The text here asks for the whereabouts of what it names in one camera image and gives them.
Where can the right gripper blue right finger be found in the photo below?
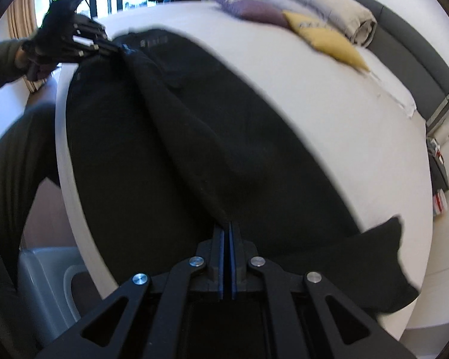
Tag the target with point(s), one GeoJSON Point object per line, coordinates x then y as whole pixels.
{"type": "Point", "coordinates": [304, 316]}

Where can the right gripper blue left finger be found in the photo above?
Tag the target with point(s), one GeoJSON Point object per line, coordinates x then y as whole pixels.
{"type": "Point", "coordinates": [147, 316]}

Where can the black denim pants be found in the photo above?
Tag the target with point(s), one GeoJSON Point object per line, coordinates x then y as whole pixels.
{"type": "Point", "coordinates": [168, 144]}

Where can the person left forearm grey sleeve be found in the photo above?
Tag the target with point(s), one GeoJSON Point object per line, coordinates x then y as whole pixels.
{"type": "Point", "coordinates": [8, 72]}

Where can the person left hand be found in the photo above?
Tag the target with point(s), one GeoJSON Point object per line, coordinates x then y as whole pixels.
{"type": "Point", "coordinates": [30, 65]}

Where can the beige curtain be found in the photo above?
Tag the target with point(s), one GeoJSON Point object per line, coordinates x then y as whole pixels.
{"type": "Point", "coordinates": [21, 18]}

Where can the person dark trouser leg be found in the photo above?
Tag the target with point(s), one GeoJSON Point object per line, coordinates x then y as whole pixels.
{"type": "Point", "coordinates": [27, 157]}

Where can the purple patterned cushion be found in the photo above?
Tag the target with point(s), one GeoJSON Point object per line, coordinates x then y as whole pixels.
{"type": "Point", "coordinates": [256, 11]}

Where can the white mattress bed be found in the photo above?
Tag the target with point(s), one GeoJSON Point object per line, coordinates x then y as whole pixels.
{"type": "Point", "coordinates": [372, 151]}

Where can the white red bucket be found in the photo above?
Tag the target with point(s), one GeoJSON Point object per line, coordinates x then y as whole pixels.
{"type": "Point", "coordinates": [439, 202]}

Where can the dark grey nightstand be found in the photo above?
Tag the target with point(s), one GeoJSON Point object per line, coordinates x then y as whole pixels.
{"type": "Point", "coordinates": [439, 177]}

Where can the folded white grey duvet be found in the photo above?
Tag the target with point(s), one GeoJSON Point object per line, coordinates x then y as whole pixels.
{"type": "Point", "coordinates": [349, 17]}

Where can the white pillow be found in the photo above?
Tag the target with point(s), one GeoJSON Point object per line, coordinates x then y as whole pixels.
{"type": "Point", "coordinates": [390, 83]}

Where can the yellow patterned cushion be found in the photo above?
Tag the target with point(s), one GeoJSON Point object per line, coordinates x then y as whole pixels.
{"type": "Point", "coordinates": [325, 40]}

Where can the dark grey headboard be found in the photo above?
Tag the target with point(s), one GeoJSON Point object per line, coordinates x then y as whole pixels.
{"type": "Point", "coordinates": [414, 61]}

